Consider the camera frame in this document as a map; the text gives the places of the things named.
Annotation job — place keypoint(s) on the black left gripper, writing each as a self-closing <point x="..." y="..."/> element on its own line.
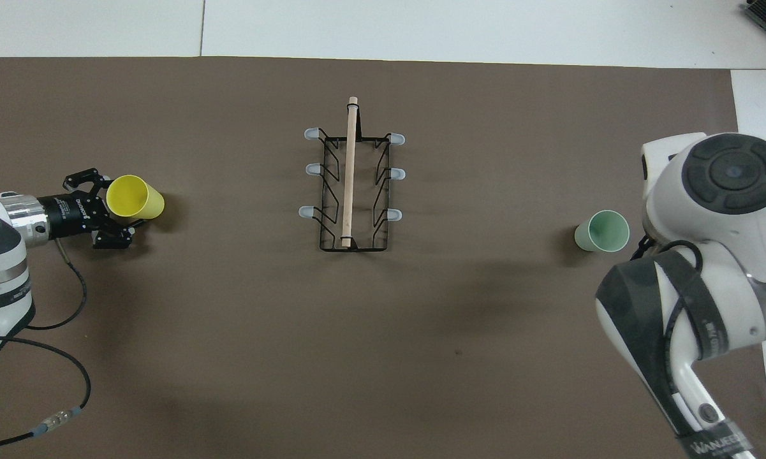
<point x="70" y="213"/>

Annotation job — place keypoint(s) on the yellow plastic cup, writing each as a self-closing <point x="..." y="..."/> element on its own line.
<point x="131" y="196"/>

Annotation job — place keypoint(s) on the pale green plastic cup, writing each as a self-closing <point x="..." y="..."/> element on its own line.
<point x="606" y="231"/>

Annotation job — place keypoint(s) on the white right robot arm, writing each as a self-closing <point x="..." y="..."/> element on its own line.
<point x="721" y="210"/>

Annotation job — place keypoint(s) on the brown table mat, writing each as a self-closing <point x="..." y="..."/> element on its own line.
<point x="357" y="350"/>

